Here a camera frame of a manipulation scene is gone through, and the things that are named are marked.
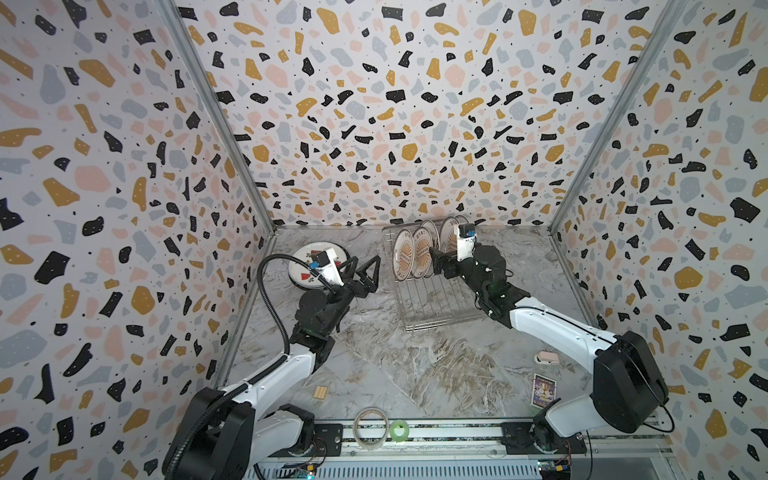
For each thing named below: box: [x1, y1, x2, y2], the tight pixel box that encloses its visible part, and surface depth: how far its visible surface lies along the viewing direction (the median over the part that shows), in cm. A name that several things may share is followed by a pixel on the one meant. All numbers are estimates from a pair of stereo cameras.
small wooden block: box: [313, 386, 328, 400], surface depth 82 cm
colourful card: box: [531, 373, 557, 409], surface depth 83 cm
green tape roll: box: [389, 420, 409, 443], surface depth 77 cm
